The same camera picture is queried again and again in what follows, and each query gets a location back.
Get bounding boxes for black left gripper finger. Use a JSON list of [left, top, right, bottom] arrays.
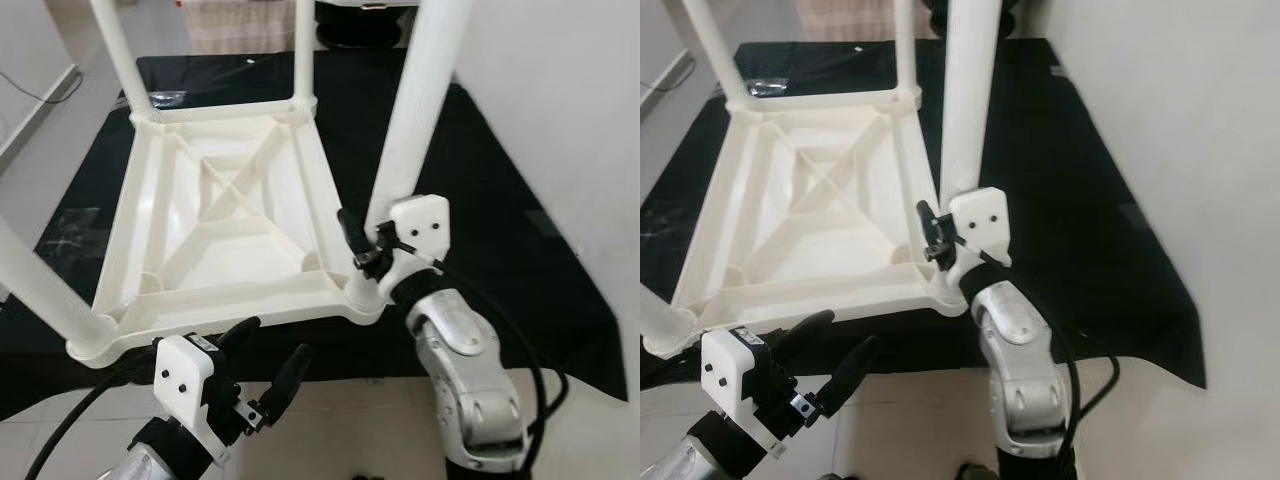
[[215, 317, 264, 357], [815, 335, 882, 416], [257, 342, 315, 422], [775, 310, 837, 357]]

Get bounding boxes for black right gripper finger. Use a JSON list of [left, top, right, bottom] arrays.
[[336, 207, 372, 267], [914, 199, 947, 248]]

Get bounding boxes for white plastic children table top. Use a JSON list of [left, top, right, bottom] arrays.
[[65, 95, 388, 368], [642, 85, 971, 361]]

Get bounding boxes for black tablecloth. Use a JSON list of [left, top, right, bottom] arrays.
[[640, 38, 1207, 393], [0, 48, 632, 422]]

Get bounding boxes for beige patterned cloth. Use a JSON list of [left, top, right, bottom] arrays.
[[183, 0, 303, 58], [798, 0, 903, 43]]

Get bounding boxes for black wall cables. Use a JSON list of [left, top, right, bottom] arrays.
[[0, 68, 83, 108], [640, 58, 698, 98]]

